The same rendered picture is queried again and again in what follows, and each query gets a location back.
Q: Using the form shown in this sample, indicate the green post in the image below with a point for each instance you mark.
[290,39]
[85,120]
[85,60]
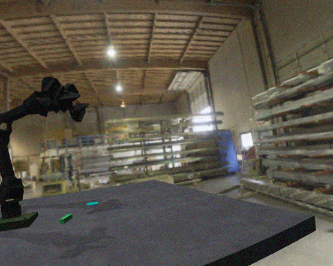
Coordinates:
[66,218]

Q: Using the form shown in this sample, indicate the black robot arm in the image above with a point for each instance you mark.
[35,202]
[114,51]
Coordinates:
[11,187]

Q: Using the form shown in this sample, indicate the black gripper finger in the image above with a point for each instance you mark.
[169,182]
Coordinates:
[64,95]
[78,108]

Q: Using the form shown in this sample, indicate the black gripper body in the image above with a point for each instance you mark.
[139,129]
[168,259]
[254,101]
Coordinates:
[51,91]

